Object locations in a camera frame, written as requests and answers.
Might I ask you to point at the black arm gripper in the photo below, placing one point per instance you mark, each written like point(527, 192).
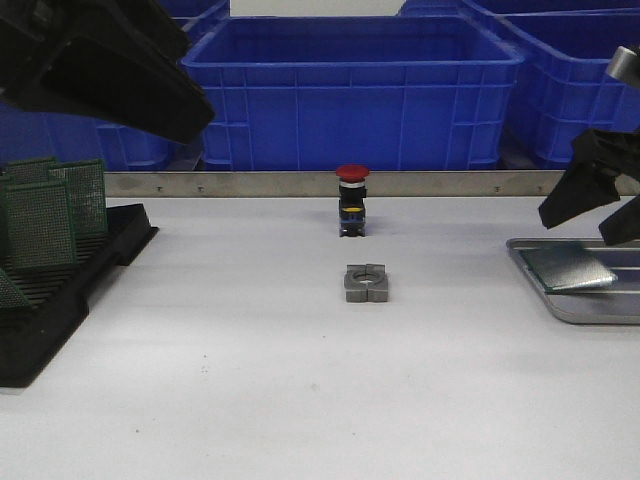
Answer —
point(600, 157)

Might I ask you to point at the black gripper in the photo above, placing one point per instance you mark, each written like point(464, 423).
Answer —
point(75, 57)

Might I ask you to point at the green perforated circuit board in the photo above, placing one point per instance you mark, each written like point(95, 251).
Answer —
point(566, 267)

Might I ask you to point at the silver metal tray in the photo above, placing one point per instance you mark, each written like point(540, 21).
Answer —
point(617, 304)

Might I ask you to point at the green board rear right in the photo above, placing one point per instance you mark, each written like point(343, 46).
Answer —
point(86, 187)

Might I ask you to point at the green board rear left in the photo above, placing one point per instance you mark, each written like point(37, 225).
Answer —
point(28, 171)

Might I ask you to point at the green board far left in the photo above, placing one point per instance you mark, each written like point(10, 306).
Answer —
point(5, 182)

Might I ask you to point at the green board front upright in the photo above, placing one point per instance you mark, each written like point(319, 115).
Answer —
point(40, 228)

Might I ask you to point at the black slotted board rack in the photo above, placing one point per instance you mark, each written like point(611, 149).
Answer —
point(32, 336)

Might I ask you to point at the far left blue crate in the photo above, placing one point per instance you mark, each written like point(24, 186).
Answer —
point(194, 15)

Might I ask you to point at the right blue plastic crate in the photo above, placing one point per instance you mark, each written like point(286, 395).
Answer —
point(562, 86)

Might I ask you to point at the blue plastic crate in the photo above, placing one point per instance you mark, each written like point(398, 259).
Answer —
point(392, 93)
point(562, 86)
point(69, 138)

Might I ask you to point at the left blue plastic crate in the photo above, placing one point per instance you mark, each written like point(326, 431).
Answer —
point(69, 138)

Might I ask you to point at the centre blue plastic crate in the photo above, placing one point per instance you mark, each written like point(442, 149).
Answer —
point(392, 93)

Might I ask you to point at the grey square metal block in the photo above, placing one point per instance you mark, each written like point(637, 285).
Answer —
point(366, 283)

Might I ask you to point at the red emergency stop button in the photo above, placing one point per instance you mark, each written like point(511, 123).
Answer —
point(351, 208)

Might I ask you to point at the far right blue crate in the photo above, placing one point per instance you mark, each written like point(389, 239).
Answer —
point(512, 7)

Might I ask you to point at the steel table edge rail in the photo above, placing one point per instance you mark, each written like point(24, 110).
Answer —
point(325, 184)

